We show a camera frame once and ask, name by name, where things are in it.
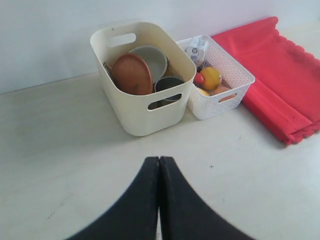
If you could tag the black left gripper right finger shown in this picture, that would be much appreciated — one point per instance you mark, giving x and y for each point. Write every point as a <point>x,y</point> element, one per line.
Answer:
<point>183,213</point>

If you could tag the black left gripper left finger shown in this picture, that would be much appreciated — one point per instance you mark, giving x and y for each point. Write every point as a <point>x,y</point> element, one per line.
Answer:
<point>134,216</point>

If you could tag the fried chicken nugget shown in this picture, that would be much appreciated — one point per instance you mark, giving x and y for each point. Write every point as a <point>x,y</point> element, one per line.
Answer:
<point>220,89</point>

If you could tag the stainless steel cup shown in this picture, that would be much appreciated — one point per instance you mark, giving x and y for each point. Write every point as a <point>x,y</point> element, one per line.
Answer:
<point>168,82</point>

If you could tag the red sausage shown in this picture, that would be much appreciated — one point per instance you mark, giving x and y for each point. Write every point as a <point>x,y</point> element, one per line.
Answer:
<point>198,79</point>

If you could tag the yellow lemon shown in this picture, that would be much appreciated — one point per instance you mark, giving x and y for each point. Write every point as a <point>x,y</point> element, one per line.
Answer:
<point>212,78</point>

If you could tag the brown wooden plate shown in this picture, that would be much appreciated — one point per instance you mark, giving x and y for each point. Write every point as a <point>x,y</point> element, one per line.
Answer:
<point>131,75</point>

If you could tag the red tablecloth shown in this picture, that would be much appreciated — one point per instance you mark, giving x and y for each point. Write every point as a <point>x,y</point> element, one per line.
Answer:
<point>285,96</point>

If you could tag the small milk carton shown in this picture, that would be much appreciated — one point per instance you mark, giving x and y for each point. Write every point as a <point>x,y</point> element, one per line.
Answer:
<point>196,50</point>

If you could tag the dark wooden spoon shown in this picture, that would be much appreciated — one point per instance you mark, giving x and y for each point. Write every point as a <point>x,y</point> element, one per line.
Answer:
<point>107,68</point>

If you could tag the large cream plastic bin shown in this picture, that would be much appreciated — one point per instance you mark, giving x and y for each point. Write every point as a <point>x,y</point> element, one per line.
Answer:
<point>141,115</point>

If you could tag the white woven plastic basket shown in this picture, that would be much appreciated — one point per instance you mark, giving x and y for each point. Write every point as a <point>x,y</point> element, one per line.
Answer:
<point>234,76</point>

